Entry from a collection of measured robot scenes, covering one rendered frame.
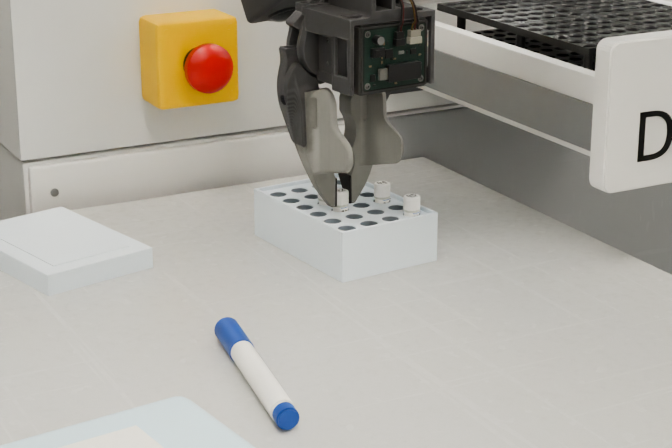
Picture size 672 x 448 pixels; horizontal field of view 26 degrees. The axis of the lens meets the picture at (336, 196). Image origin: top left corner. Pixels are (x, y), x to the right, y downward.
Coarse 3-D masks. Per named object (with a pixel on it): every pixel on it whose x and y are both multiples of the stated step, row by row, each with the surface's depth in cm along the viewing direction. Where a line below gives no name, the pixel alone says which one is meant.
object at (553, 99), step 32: (448, 0) 135; (448, 32) 122; (448, 64) 123; (480, 64) 119; (512, 64) 115; (544, 64) 111; (448, 96) 124; (480, 96) 119; (512, 96) 115; (544, 96) 111; (576, 96) 108; (544, 128) 112; (576, 128) 108
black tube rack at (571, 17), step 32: (480, 0) 132; (512, 0) 132; (544, 0) 133; (576, 0) 133; (608, 0) 132; (640, 0) 132; (480, 32) 133; (512, 32) 121; (544, 32) 118; (576, 32) 118; (608, 32) 118; (640, 32) 118; (576, 64) 120
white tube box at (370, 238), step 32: (256, 192) 111; (288, 192) 112; (256, 224) 112; (288, 224) 108; (320, 224) 104; (352, 224) 104; (384, 224) 104; (416, 224) 105; (320, 256) 105; (352, 256) 103; (384, 256) 104; (416, 256) 106
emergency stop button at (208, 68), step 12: (204, 48) 115; (216, 48) 116; (192, 60) 115; (204, 60) 115; (216, 60) 116; (228, 60) 116; (192, 72) 115; (204, 72) 116; (216, 72) 116; (228, 72) 117; (192, 84) 116; (204, 84) 116; (216, 84) 116
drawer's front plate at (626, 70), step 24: (600, 48) 101; (624, 48) 101; (648, 48) 102; (600, 72) 102; (624, 72) 101; (648, 72) 102; (600, 96) 102; (624, 96) 102; (648, 96) 103; (600, 120) 102; (624, 120) 103; (648, 120) 104; (600, 144) 103; (624, 144) 103; (648, 144) 104; (600, 168) 103; (624, 168) 104; (648, 168) 105
